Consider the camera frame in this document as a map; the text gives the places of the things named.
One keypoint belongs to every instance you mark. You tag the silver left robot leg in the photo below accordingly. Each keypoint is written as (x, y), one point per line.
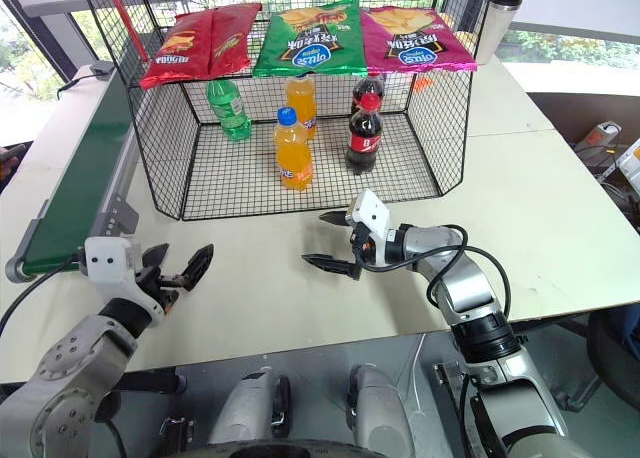
(250, 408)

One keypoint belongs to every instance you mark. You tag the green conveyor belt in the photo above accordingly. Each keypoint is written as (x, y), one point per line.
(85, 163)

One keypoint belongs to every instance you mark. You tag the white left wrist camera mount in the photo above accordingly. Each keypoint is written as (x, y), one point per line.
(107, 260)

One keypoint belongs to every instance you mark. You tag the black round chair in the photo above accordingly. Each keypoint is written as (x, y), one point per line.
(617, 353)

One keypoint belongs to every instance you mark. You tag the magenta chips bag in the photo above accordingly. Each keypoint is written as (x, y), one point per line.
(415, 40)

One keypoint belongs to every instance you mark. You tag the green soda bottle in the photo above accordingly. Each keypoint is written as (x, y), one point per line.
(229, 110)

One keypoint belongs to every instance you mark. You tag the narrow red chips bag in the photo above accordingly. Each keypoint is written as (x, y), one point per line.
(231, 38)

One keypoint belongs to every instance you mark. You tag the cola bottle red cap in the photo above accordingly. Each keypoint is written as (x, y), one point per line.
(365, 138)
(369, 85)

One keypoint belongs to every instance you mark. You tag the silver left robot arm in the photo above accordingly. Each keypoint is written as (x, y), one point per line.
(65, 373)

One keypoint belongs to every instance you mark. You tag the green chips bag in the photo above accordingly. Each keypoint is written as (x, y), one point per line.
(312, 38)

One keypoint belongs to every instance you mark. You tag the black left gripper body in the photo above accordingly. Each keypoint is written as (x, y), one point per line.
(156, 289)

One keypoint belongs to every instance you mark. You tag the white orange power device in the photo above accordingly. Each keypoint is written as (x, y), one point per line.
(597, 135)

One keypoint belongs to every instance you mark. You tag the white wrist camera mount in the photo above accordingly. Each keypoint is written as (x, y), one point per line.
(107, 260)
(375, 218)

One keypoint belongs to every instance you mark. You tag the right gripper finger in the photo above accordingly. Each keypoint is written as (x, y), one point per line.
(330, 264)
(335, 217)

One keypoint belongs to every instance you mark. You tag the wide red chips bag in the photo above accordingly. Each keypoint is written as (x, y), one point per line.
(180, 48)

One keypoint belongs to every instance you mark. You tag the orange soda bottle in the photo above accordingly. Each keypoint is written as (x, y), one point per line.
(293, 153)
(302, 98)

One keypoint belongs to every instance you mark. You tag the white travel mug black lid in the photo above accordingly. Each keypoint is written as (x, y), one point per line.
(492, 28)

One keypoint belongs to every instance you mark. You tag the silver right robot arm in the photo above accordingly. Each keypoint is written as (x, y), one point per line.
(470, 298)

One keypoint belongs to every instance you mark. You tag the silver robot leg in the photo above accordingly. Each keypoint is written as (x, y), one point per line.
(250, 408)
(380, 413)

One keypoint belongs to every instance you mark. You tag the small orange tag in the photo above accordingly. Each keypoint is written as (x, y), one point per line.
(422, 84)

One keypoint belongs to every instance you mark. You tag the red flat stick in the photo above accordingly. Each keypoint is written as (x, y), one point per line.
(127, 20)

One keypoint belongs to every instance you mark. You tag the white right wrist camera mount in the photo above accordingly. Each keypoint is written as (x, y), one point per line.
(375, 218)

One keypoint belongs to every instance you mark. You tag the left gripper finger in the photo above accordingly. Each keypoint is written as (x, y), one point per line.
(196, 268)
(156, 259)

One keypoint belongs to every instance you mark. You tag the silver right robot leg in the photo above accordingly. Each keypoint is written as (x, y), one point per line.
(380, 413)

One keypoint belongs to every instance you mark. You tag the yellow white box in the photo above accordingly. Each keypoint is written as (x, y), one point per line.
(631, 163)

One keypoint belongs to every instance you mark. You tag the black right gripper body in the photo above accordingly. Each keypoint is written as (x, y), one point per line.
(361, 250)

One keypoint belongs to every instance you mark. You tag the dark rounded robot waist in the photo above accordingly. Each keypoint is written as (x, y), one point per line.
(290, 450)

